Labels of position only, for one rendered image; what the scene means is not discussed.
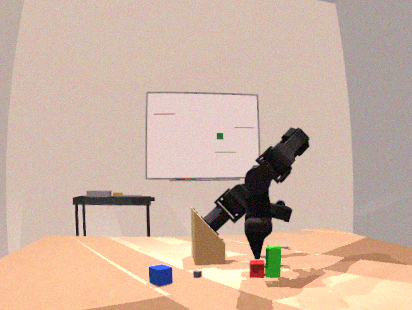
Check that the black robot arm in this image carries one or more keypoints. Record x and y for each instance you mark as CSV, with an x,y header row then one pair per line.
x,y
276,162

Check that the green block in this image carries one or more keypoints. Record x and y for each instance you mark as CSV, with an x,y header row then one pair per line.
x,y
272,270
273,255

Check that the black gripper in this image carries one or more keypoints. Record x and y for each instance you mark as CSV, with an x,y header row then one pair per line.
x,y
256,226

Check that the red block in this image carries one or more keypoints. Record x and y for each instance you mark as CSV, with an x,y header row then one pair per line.
x,y
256,268

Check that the blue cube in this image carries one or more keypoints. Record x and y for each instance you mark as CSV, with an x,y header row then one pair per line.
x,y
160,275

